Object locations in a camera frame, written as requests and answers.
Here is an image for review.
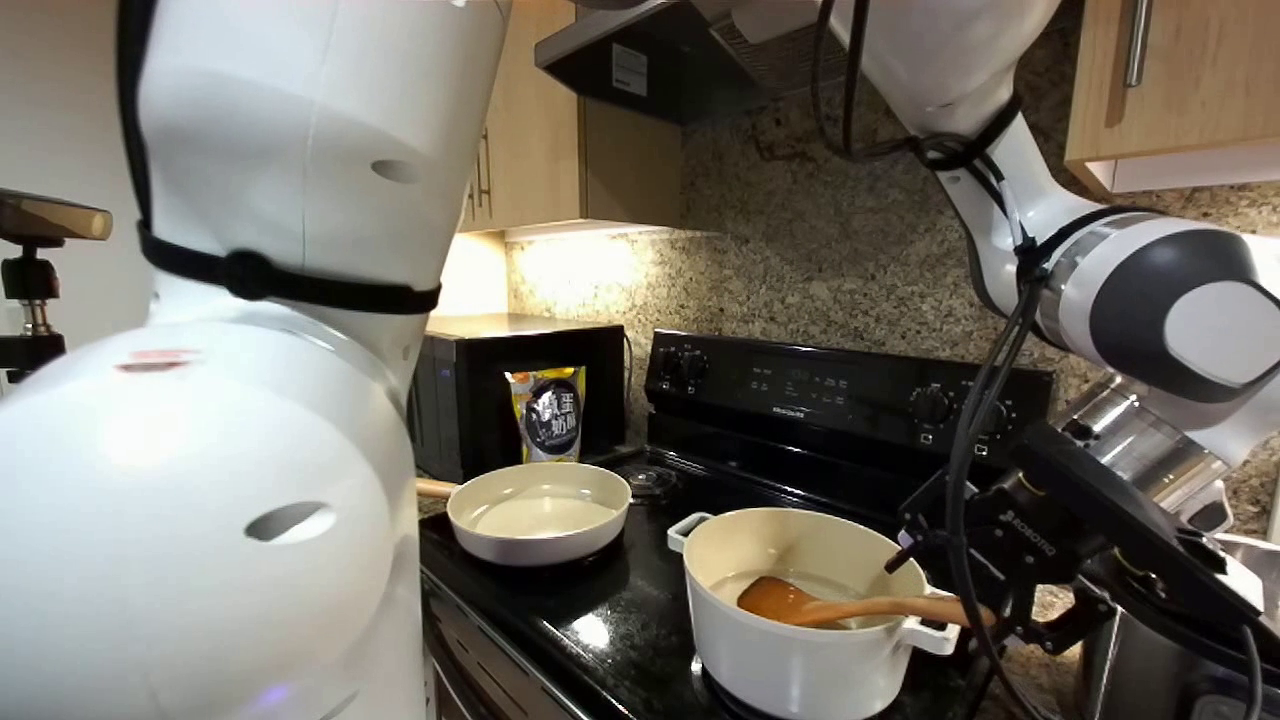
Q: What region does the wooden plank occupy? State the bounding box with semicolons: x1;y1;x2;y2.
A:
0;187;122;250

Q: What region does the black tripod mount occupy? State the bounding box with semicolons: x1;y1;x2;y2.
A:
0;244;74;384

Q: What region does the black microwave oven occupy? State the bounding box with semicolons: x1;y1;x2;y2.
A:
408;311;633;483

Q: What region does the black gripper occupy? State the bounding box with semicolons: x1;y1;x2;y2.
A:
883;454;1141;662

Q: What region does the white cooking pot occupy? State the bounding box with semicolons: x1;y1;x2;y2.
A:
664;506;968;720

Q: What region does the wooden cooking spoon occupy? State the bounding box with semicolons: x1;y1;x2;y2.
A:
734;574;1001;633

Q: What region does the metal cabinet door handle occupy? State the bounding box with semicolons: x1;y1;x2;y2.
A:
1126;0;1162;94

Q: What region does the black electric stove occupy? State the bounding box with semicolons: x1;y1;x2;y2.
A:
417;329;1057;720

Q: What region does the light wood upper cabinet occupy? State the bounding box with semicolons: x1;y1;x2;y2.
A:
1063;0;1280;201
457;0;592;239

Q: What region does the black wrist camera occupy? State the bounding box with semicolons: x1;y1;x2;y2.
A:
1012;425;1280;656

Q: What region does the dark range hood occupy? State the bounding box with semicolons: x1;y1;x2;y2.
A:
531;0;855;134

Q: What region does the yellow black snack bag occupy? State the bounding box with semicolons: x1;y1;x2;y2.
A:
501;363;592;469

